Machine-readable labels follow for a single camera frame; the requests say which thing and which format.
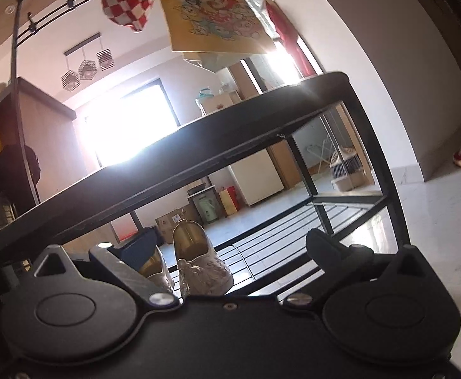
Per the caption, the brown wooden cabinet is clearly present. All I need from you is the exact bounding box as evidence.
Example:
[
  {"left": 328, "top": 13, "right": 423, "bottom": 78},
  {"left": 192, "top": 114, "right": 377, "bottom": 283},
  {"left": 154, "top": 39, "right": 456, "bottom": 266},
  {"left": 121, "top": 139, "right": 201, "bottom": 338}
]
[{"left": 0, "top": 77, "right": 77, "bottom": 206}]

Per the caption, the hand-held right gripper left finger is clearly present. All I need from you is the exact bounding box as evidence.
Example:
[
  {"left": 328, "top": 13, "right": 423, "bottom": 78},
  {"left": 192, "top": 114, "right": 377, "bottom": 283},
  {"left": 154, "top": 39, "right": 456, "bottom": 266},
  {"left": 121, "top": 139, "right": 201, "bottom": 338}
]
[{"left": 33, "top": 229, "right": 179, "bottom": 309}]

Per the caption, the window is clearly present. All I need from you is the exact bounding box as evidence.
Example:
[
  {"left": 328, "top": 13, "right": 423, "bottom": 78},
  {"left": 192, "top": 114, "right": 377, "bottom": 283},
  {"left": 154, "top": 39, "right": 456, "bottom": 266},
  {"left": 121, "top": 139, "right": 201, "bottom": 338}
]
[{"left": 76, "top": 81, "right": 180, "bottom": 166}]

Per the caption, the red hanging garment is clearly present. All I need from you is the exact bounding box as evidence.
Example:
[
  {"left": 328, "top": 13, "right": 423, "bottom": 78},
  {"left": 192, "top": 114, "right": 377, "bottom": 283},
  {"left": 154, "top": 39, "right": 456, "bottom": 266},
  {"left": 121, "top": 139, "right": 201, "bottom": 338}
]
[{"left": 265, "top": 2, "right": 318, "bottom": 77}]

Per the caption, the black metal shoe rack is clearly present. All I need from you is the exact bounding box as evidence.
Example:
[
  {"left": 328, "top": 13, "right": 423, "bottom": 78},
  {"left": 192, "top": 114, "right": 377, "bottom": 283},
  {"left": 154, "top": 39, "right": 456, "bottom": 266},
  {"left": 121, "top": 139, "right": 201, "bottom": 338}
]
[{"left": 0, "top": 70, "right": 413, "bottom": 297}]

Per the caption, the triple pendant lamp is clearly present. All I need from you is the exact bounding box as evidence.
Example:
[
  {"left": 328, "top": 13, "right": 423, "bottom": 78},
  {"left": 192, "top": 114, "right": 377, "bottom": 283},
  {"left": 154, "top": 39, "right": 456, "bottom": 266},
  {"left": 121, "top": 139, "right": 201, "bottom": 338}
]
[{"left": 60, "top": 33, "right": 115, "bottom": 93}]

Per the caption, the white folding drying rack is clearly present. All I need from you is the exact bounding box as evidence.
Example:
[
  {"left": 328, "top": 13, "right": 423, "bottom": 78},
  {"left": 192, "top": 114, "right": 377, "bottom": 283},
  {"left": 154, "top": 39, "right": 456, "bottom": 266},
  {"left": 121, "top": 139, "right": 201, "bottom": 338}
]
[{"left": 305, "top": 142, "right": 334, "bottom": 174}]

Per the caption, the black coat hook rail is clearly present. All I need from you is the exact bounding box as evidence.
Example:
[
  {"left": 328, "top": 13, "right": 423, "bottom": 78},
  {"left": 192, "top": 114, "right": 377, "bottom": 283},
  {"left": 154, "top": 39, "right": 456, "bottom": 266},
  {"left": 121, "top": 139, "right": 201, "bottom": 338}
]
[{"left": 13, "top": 0, "right": 106, "bottom": 48}]

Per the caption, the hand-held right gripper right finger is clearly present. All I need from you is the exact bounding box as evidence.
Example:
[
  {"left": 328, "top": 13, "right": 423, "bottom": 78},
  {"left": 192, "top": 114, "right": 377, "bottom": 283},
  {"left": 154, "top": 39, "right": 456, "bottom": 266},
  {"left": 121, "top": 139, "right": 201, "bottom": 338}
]
[{"left": 278, "top": 228, "right": 431, "bottom": 309}]

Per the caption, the red paper bag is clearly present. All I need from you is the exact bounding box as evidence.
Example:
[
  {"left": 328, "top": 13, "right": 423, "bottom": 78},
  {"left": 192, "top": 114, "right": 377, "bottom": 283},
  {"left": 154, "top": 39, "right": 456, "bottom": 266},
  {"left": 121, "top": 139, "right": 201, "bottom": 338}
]
[{"left": 219, "top": 185, "right": 241, "bottom": 218}]

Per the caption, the white fridge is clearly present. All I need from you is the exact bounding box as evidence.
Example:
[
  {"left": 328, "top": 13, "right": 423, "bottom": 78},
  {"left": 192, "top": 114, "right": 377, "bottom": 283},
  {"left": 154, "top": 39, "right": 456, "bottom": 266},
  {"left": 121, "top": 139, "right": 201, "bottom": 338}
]
[{"left": 197, "top": 89, "right": 285, "bottom": 208}]

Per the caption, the red white checkered hat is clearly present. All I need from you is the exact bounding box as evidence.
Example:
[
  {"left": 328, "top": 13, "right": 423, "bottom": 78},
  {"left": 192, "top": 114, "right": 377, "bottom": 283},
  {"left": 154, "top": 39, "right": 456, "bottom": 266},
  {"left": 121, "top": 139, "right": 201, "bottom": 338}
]
[{"left": 100, "top": 0, "right": 160, "bottom": 34}]

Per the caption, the white pet carrier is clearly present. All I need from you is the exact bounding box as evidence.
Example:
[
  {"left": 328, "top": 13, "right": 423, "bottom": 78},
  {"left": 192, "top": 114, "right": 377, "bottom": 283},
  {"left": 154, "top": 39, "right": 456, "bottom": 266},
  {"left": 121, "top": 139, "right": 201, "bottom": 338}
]
[{"left": 329, "top": 146, "right": 365, "bottom": 190}]

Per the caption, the cardboard box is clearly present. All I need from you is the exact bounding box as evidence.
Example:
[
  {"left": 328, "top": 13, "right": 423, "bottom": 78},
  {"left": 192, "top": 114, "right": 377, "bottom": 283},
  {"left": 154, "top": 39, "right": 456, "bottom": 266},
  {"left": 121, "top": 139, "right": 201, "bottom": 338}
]
[{"left": 155, "top": 207, "right": 199, "bottom": 241}]

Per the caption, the yellow cartoon print tote bag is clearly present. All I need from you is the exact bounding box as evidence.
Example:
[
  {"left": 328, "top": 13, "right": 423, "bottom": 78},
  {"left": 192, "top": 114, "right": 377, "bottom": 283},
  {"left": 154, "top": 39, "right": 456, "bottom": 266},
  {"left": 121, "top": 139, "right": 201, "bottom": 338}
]
[{"left": 155, "top": 0, "right": 280, "bottom": 56}]

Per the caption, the dark hanging coat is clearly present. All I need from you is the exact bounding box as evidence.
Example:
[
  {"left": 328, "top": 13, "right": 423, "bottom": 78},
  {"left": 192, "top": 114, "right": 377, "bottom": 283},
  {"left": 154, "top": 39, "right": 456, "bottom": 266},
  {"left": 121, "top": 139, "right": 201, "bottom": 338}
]
[{"left": 0, "top": 144, "right": 41, "bottom": 206}]

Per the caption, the brown wooden cupboard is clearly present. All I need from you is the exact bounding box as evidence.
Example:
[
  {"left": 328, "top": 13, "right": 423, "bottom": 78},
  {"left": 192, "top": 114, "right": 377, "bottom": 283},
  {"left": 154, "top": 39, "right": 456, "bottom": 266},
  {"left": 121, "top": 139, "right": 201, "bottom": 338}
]
[{"left": 268, "top": 142, "right": 307, "bottom": 190}]

